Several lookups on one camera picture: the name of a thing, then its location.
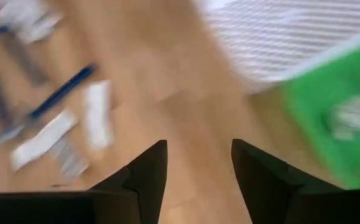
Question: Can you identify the green plastic basket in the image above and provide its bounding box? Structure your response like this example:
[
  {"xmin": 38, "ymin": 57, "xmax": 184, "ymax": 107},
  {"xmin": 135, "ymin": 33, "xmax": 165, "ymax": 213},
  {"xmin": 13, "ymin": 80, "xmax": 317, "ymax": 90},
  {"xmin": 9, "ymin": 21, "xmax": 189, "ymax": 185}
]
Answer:
[{"xmin": 279, "ymin": 39, "xmax": 360, "ymax": 191}]

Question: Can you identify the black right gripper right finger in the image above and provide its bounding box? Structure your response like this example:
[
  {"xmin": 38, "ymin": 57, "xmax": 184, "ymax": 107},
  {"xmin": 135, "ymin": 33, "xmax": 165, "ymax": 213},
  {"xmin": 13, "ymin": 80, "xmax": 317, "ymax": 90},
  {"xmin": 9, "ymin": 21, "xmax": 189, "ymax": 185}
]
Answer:
[{"xmin": 231, "ymin": 139, "xmax": 348, "ymax": 224}]

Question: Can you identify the clear plastic packet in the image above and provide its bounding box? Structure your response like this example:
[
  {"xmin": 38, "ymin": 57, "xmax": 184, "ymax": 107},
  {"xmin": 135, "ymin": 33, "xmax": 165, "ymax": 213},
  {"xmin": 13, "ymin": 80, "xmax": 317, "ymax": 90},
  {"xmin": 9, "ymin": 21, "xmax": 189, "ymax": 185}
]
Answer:
[{"xmin": 47, "ymin": 136, "xmax": 90, "ymax": 183}]

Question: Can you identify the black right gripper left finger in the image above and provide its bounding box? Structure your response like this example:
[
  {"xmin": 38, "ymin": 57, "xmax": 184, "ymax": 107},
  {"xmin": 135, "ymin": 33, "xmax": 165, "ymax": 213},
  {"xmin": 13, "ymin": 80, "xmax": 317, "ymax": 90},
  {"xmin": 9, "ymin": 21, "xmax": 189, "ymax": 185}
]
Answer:
[{"xmin": 89, "ymin": 139, "xmax": 168, "ymax": 224}]

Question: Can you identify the white perforated plastic basket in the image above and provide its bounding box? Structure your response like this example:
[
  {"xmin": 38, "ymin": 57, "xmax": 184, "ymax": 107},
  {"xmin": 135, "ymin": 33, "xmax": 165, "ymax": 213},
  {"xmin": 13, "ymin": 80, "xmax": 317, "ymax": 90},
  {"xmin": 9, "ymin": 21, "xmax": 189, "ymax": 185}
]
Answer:
[{"xmin": 193, "ymin": 0, "xmax": 360, "ymax": 94}]

